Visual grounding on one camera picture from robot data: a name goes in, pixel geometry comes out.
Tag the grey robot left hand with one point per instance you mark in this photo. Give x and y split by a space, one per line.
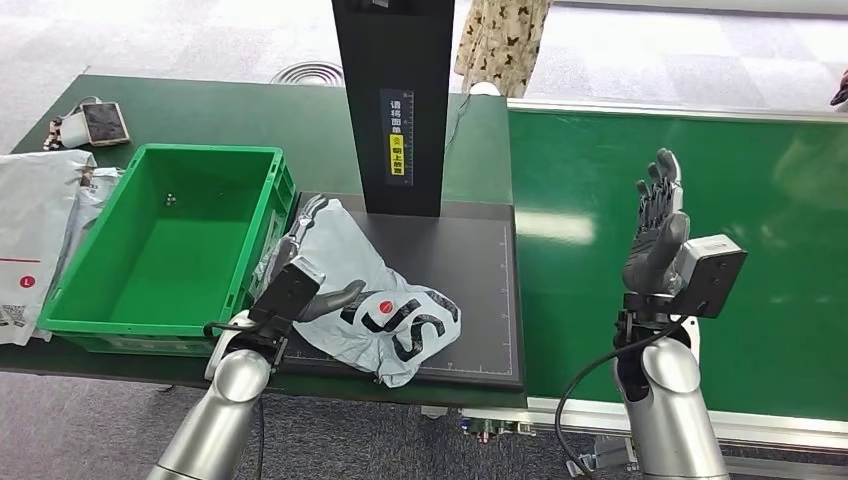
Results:
331 303

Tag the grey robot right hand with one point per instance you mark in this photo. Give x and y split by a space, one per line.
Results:
656 245

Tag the grey plastic mailer package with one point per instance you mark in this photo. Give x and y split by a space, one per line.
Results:
371 285

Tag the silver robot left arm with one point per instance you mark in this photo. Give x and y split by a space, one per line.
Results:
218 417

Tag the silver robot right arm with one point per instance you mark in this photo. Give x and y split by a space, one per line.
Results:
669 411

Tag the green conveyor belt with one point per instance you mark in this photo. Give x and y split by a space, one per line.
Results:
782 199

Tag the green plastic crate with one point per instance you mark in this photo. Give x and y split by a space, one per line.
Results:
166 252

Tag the small object in crate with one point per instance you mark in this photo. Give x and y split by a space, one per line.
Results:
170 199

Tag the green table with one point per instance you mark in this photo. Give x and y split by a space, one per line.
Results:
265 119

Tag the round floor vent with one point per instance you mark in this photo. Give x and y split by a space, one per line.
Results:
308 74

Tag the person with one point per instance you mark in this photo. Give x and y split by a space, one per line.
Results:
841 89
500 40

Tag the black scanner column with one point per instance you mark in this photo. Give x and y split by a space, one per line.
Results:
397 60

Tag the grey crumpled mailer bag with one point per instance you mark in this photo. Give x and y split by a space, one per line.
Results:
86 199

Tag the dark smartphone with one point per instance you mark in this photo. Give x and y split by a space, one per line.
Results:
104 123

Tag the white charger block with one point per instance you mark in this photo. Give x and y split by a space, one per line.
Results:
73 130

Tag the white mailer bag red dot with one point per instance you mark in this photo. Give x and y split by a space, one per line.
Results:
30 225

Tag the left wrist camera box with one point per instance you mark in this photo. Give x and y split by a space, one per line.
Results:
288 291

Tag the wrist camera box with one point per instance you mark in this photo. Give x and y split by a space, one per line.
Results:
712 272
288 291

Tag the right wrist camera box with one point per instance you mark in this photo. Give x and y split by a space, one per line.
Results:
712 272

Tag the black scanner base plate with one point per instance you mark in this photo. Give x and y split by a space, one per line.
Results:
477 278

